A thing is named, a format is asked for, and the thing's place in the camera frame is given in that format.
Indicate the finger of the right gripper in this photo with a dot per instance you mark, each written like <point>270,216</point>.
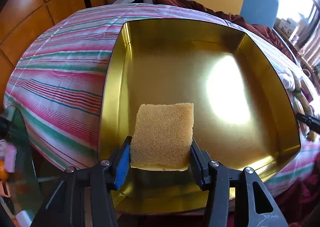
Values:
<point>311,122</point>

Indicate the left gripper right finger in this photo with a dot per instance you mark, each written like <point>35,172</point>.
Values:
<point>254,205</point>

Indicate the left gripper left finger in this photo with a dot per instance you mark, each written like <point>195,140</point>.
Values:
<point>66,204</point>

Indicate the yellow sponge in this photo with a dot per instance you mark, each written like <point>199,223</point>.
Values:
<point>163,136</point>

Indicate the glass side table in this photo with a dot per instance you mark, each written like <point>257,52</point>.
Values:
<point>22,186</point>

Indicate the orange fruit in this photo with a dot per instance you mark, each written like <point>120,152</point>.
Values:
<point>3,173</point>

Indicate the gold metal tin box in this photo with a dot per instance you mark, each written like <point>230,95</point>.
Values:
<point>242,113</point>

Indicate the striped bed sheet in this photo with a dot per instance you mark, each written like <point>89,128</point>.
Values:
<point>58,84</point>

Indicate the maroon blanket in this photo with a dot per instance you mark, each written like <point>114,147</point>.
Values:
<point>260,30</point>

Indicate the wooden wardrobe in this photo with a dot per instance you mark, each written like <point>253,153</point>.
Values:
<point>22,21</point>

